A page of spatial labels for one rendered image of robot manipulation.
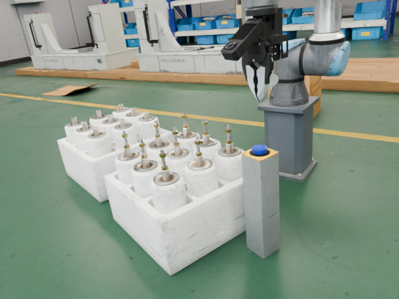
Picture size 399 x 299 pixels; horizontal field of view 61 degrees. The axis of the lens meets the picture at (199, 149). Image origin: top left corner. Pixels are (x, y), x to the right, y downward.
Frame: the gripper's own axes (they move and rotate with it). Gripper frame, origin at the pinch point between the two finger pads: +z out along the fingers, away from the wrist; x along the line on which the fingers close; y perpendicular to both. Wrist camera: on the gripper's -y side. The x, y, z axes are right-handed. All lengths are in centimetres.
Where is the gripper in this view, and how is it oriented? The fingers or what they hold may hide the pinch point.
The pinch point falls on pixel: (257, 97)
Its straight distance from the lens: 85.0
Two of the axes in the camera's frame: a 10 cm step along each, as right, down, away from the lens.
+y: 7.9, -3.1, 5.2
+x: -6.0, -2.6, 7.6
